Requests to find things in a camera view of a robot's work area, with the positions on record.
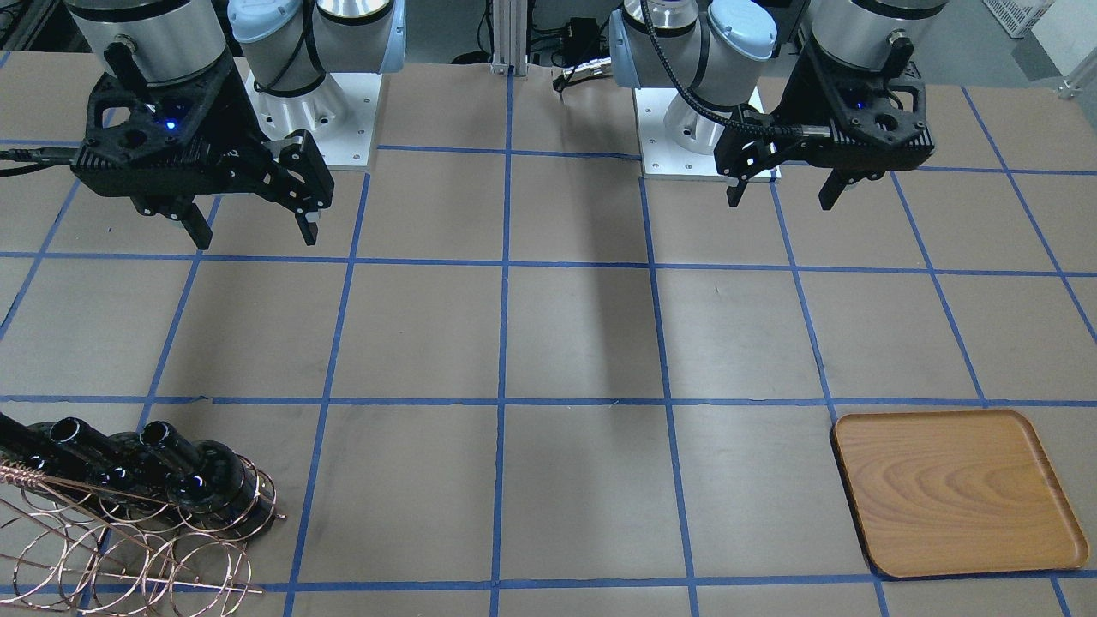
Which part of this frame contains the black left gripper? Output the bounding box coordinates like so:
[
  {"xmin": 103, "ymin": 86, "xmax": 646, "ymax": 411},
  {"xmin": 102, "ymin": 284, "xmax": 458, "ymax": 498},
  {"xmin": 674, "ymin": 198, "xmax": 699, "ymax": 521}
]
[{"xmin": 714, "ymin": 30, "xmax": 935, "ymax": 211}]

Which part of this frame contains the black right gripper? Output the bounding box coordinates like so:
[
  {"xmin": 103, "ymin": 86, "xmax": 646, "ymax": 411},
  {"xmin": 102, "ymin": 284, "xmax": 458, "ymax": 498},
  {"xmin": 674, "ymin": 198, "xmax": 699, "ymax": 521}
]
[{"xmin": 70, "ymin": 42, "xmax": 333, "ymax": 250}]

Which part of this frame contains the dark wine bottle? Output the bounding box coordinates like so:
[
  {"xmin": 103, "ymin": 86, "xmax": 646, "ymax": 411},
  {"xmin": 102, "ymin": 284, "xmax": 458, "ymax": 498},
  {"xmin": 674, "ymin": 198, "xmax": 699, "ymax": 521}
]
[
  {"xmin": 138, "ymin": 420, "xmax": 271, "ymax": 540},
  {"xmin": 1, "ymin": 414, "xmax": 87, "ymax": 482},
  {"xmin": 48, "ymin": 416, "xmax": 168, "ymax": 516}
]

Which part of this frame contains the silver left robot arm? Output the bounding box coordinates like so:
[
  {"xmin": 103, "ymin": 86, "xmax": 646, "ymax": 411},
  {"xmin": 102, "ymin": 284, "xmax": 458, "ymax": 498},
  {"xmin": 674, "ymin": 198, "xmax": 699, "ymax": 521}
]
[{"xmin": 608, "ymin": 1, "xmax": 945, "ymax": 211}]

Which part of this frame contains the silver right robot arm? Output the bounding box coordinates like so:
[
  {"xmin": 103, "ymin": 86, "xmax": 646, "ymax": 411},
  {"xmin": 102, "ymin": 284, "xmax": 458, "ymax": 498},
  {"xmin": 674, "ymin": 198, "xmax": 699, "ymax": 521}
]
[{"xmin": 65, "ymin": 1, "xmax": 406, "ymax": 249}]

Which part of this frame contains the wooden tray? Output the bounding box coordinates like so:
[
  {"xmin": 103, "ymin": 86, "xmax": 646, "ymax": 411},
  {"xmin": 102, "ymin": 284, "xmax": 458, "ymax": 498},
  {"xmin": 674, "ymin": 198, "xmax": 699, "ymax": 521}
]
[{"xmin": 832, "ymin": 410, "xmax": 1090, "ymax": 579}]

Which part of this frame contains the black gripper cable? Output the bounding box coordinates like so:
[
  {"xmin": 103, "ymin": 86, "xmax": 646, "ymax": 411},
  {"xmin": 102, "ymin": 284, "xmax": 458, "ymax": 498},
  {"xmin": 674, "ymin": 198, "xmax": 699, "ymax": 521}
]
[{"xmin": 638, "ymin": 0, "xmax": 834, "ymax": 142}]

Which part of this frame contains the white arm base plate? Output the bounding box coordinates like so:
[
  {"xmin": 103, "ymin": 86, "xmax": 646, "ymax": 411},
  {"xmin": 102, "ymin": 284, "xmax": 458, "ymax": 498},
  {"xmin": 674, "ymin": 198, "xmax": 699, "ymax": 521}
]
[
  {"xmin": 633, "ymin": 87, "xmax": 727, "ymax": 181},
  {"xmin": 244, "ymin": 72, "xmax": 384, "ymax": 172}
]

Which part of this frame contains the aluminium frame post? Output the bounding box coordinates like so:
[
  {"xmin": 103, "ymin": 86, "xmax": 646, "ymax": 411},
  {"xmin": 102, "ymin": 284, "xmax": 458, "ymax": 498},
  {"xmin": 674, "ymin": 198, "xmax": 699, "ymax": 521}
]
[{"xmin": 489, "ymin": 0, "xmax": 531, "ymax": 79}]

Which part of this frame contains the copper wire bottle basket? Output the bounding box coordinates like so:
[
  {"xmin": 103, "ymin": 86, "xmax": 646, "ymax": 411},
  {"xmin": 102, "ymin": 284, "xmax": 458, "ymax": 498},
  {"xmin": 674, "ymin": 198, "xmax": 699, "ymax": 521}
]
[{"xmin": 3, "ymin": 460, "xmax": 263, "ymax": 616}]

